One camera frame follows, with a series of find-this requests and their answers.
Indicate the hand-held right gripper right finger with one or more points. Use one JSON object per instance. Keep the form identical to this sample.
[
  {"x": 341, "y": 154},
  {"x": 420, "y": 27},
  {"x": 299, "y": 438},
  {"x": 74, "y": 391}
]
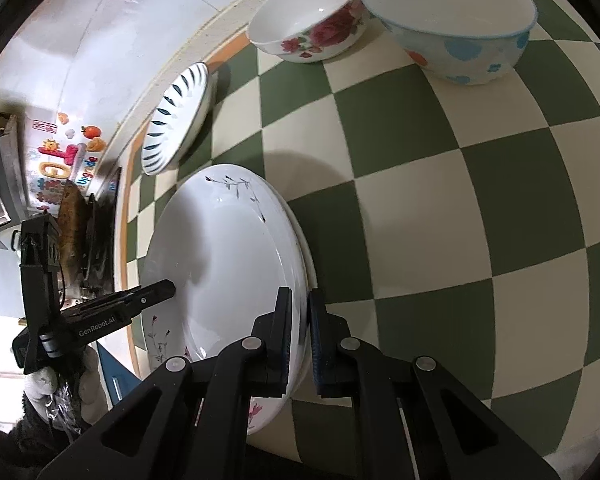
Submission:
[{"x": 319, "y": 350}]

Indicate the black induction cooker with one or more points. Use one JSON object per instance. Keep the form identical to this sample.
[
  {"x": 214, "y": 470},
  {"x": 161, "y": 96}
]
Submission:
[{"x": 105, "y": 240}]

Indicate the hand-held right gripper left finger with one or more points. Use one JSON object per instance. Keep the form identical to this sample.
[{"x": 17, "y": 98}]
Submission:
[{"x": 283, "y": 345}]

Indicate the white plate grey branch print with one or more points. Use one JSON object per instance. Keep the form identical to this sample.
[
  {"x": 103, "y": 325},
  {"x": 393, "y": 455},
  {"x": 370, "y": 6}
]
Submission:
[{"x": 225, "y": 250}]

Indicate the person's left forearm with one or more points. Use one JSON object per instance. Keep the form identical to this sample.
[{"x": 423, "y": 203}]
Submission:
[{"x": 25, "y": 427}]

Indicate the white plate pink flower print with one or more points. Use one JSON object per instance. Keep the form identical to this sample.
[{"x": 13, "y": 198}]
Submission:
[{"x": 156, "y": 340}]

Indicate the white bowl blue flower print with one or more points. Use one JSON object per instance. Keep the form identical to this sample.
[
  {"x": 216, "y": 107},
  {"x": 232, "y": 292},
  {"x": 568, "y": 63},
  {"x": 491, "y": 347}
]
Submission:
[{"x": 445, "y": 5}]

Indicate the colourful wall stickers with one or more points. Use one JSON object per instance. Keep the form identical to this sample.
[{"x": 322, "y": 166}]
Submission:
[{"x": 60, "y": 160}]

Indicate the white plate blue leaf pattern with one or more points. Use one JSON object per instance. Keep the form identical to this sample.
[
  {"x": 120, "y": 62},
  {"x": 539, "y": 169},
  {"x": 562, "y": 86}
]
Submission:
[{"x": 172, "y": 120}]

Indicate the blue cabinet door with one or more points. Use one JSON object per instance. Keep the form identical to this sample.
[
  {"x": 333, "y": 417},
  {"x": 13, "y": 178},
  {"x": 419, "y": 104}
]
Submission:
[{"x": 117, "y": 375}]

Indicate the metal wok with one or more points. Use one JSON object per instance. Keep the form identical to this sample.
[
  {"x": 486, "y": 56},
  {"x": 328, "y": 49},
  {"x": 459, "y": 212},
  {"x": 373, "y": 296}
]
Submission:
[{"x": 72, "y": 230}]

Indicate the green cream checkered mat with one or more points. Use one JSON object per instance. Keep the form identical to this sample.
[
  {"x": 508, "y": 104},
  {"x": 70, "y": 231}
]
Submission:
[{"x": 420, "y": 170}]

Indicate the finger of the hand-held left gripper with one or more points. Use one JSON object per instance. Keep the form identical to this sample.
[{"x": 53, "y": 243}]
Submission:
[{"x": 152, "y": 296}]

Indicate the person's left hand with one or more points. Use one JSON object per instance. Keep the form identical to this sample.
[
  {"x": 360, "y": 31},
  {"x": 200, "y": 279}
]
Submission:
[{"x": 91, "y": 375}]

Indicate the white bowl red rose print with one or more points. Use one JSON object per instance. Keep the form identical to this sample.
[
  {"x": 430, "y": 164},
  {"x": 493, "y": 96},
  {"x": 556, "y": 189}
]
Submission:
[{"x": 305, "y": 15}]

